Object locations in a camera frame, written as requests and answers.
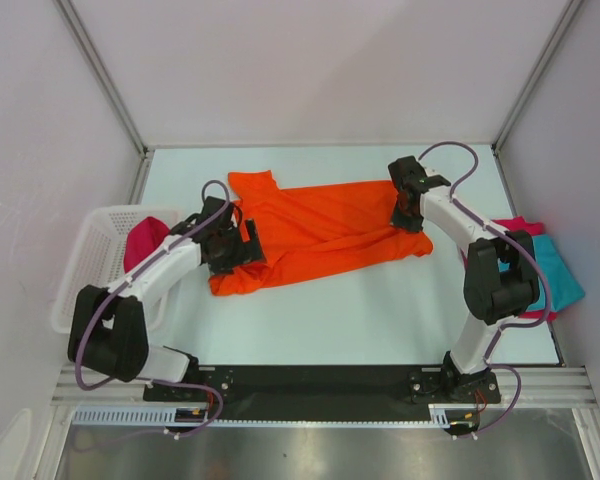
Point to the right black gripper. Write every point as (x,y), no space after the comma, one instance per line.
(398,221)

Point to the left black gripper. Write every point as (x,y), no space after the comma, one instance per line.
(246,253)

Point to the orange t-shirt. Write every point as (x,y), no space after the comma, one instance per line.
(312,232)

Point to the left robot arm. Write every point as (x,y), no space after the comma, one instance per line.
(109,332)

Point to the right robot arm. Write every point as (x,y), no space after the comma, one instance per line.
(466,363)

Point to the crimson t-shirt in basket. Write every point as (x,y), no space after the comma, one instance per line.
(142,240)

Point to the folded crimson t-shirt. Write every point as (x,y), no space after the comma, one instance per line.
(520,225)

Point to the white plastic basket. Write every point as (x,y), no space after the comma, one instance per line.
(98,254)

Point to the folded teal t-shirt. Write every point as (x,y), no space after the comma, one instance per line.
(565,289)

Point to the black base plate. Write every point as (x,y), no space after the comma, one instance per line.
(359,390)

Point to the white cable duct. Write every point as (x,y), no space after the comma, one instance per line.
(189,417)

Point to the aluminium frame rail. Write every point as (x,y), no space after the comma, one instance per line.
(553,387)

